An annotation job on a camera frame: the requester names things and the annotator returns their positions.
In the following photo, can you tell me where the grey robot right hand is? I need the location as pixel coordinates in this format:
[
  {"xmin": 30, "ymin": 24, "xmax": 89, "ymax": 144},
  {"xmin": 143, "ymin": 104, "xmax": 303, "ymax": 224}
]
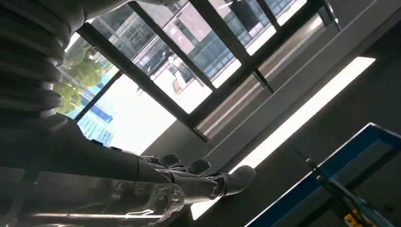
[{"xmin": 0, "ymin": 113, "xmax": 257, "ymax": 205}]

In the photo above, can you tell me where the long ceiling light strip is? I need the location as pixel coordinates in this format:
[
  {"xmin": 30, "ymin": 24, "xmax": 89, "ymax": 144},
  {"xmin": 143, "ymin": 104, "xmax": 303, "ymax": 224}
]
[{"xmin": 190, "ymin": 56, "xmax": 376, "ymax": 221}]

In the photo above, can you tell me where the yellow black fitting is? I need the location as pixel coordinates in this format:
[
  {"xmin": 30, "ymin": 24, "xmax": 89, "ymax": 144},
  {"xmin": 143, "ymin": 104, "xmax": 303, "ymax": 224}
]
[{"xmin": 343, "ymin": 210, "xmax": 368, "ymax": 227}]

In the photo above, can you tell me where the black window frame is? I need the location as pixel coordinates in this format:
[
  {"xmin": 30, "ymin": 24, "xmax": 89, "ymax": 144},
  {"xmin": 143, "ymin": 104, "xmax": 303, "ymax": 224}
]
[{"xmin": 74, "ymin": 0, "xmax": 343, "ymax": 143}]

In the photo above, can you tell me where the black rod with cable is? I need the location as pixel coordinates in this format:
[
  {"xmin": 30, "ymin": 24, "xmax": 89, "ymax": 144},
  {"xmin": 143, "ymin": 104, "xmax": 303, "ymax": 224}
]
[{"xmin": 305, "ymin": 158, "xmax": 396, "ymax": 227}]

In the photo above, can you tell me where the blue metal frame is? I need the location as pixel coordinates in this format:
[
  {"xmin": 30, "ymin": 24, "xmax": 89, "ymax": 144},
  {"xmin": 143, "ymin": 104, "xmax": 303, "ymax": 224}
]
[{"xmin": 244, "ymin": 122, "xmax": 401, "ymax": 227}]

